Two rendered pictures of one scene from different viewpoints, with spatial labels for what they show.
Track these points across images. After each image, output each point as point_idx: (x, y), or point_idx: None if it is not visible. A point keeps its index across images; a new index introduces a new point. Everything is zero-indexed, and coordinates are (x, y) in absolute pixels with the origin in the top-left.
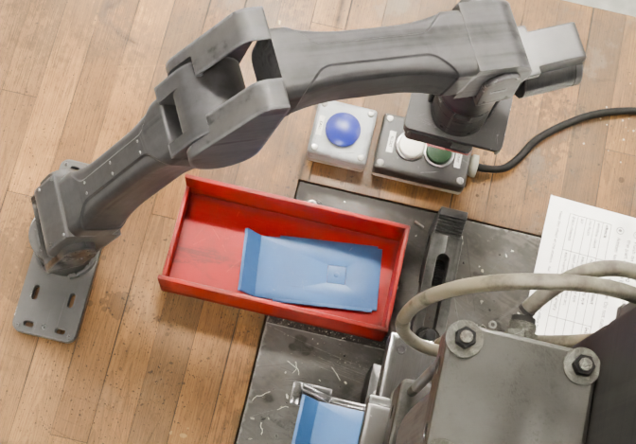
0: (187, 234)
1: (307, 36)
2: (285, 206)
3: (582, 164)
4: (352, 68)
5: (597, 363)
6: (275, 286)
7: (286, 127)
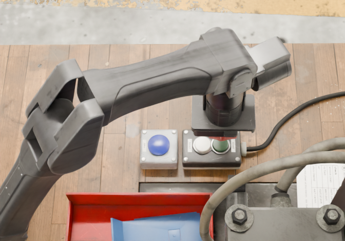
0: (76, 231)
1: (107, 71)
2: (132, 199)
3: (310, 133)
4: (140, 84)
5: (341, 213)
6: None
7: (125, 152)
